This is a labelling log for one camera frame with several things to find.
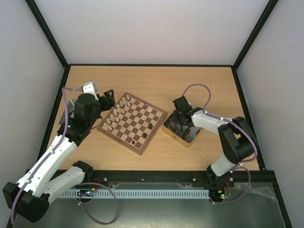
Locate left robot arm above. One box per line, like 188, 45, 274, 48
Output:
3, 85, 115, 226

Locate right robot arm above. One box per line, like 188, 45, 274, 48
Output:
172, 96, 258, 186

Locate dark pieces in tin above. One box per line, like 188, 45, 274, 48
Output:
169, 120, 202, 143

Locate wooden chess board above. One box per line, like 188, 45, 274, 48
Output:
97, 92, 167, 156

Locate gold metal tin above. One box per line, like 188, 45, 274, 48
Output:
162, 112, 202, 148

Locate tin lid on table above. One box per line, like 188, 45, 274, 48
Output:
59, 99, 76, 125

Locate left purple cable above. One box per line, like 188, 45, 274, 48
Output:
9, 86, 84, 226

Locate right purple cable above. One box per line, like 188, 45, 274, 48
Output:
183, 83, 258, 205

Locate blue cable duct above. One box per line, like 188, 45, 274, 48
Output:
59, 189, 209, 199

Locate purple cable loop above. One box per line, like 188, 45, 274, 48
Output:
78, 182, 119, 225

